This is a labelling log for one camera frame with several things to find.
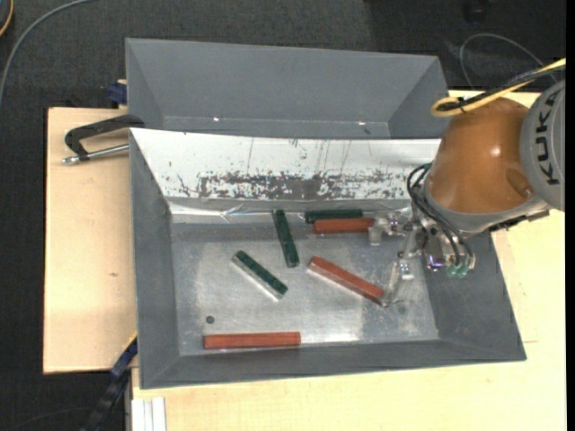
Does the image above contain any dark green flat block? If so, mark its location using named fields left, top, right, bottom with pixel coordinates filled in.
left=270, top=208, right=301, bottom=269
left=304, top=208, right=366, bottom=225
left=230, top=250, right=290, bottom=303

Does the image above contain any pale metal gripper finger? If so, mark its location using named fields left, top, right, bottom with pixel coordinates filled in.
left=367, top=212, right=405, bottom=247
left=382, top=260, right=416, bottom=308

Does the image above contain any pale wood flat board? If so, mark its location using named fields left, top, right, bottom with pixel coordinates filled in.
left=42, top=105, right=140, bottom=375

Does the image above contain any red-brown flat block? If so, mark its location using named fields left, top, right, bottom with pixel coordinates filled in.
left=305, top=254, right=388, bottom=307
left=311, top=216, right=376, bottom=236
left=202, top=330, right=303, bottom=351

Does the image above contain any grey metal bin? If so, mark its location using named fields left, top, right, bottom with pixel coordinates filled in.
left=124, top=37, right=528, bottom=391

